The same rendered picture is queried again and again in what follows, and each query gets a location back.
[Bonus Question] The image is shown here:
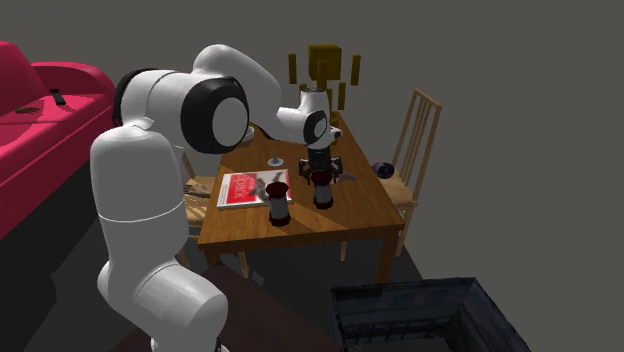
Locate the wooden slat-back chair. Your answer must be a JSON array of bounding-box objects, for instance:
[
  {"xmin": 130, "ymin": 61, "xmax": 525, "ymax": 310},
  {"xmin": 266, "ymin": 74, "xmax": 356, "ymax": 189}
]
[{"xmin": 339, "ymin": 88, "xmax": 443, "ymax": 262}]

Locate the red sofa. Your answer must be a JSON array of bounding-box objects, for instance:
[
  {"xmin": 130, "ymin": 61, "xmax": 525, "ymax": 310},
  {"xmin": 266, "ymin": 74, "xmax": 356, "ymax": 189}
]
[{"xmin": 0, "ymin": 40, "xmax": 119, "ymax": 241}]

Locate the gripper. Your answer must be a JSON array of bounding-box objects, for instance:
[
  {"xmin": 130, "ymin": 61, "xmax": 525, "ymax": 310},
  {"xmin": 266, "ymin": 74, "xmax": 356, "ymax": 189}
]
[{"xmin": 297, "ymin": 147, "xmax": 346, "ymax": 187}]

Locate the red and white book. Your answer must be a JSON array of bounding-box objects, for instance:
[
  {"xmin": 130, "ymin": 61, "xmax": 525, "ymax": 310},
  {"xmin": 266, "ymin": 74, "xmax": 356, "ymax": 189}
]
[{"xmin": 216, "ymin": 168, "xmax": 294, "ymax": 211}]

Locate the dark open bin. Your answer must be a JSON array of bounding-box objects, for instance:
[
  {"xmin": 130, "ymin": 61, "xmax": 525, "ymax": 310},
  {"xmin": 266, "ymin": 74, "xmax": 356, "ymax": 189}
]
[{"xmin": 329, "ymin": 276, "xmax": 534, "ymax": 352}]

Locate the brown thing on chair seat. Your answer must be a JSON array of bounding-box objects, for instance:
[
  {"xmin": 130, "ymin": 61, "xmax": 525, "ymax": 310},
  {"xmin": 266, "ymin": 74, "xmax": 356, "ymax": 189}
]
[{"xmin": 183, "ymin": 182, "xmax": 214, "ymax": 201}]

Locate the yellow wall decoration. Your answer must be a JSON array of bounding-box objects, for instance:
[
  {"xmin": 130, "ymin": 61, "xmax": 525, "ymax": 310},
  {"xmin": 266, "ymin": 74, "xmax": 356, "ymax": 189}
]
[{"xmin": 286, "ymin": 44, "xmax": 362, "ymax": 126}]

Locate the wooden table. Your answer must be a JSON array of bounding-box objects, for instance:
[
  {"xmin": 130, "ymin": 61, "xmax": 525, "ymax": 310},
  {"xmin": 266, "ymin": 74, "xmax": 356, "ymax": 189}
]
[{"xmin": 196, "ymin": 112, "xmax": 407, "ymax": 285}]

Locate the purple round thing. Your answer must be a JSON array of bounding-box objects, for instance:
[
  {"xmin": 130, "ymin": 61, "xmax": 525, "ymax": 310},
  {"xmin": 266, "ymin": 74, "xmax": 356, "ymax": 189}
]
[{"xmin": 372, "ymin": 161, "xmax": 396, "ymax": 180}]

